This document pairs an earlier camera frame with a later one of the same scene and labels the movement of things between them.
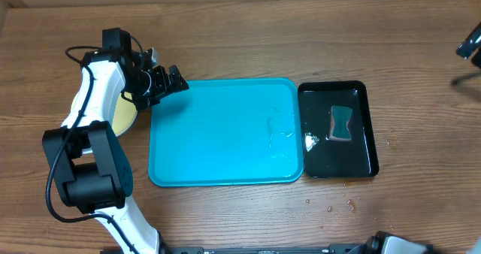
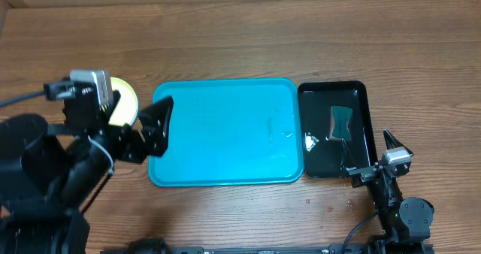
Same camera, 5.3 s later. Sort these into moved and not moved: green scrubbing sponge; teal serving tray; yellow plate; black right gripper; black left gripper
Moved: black left gripper; black right gripper
Not moved: teal serving tray; yellow plate; green scrubbing sponge
